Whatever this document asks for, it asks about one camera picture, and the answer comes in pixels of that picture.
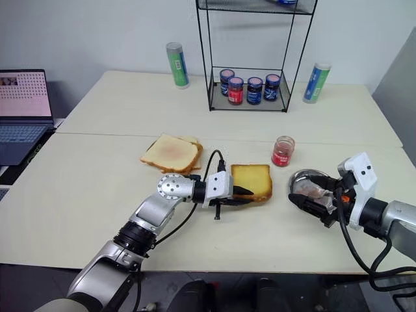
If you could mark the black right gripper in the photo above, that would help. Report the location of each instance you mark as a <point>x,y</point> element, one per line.
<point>343,208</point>

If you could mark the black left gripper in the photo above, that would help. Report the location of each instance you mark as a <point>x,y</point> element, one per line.
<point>218,213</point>

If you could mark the metal spoon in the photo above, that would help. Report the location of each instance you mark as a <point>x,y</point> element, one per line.
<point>300,180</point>

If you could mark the thick golden toast slice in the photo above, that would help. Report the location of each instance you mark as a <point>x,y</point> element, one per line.
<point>252,180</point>

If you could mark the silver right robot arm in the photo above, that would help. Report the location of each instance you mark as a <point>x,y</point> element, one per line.
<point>398,224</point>

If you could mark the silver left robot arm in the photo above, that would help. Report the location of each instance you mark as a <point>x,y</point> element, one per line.
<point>152,211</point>

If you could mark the open red jam jar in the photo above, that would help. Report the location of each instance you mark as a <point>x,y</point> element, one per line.
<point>282,152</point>

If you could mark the white bread slice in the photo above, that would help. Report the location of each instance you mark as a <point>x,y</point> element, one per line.
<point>190,139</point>
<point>199,151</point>

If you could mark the white bread slice jam stain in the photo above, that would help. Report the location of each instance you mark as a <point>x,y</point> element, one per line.
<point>170,151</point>

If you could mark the red label jam jar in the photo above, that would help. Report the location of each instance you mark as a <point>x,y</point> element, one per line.
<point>235,92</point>

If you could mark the blue label jam jar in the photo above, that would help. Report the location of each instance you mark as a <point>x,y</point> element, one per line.
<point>254,92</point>
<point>225,79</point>
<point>272,89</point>

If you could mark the blue green cylinder canister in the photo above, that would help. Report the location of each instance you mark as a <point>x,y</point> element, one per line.
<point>317,83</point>

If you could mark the grey metal cabinet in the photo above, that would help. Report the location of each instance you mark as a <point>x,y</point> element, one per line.
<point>398,97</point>

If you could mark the green label cylinder canister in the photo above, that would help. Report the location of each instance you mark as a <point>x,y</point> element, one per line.
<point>178,66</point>

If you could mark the blue item on shelf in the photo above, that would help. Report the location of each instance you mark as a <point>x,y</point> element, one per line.
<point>286,1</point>

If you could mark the dark blue laptop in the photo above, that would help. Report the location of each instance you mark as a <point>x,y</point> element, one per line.
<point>26,94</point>

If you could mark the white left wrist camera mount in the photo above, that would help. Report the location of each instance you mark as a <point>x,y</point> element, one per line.
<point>219,187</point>

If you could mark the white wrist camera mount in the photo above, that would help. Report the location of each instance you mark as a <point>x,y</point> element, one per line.
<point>364,175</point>
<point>219,187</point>

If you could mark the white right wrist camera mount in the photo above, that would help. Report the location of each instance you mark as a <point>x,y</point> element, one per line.
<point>364,175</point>

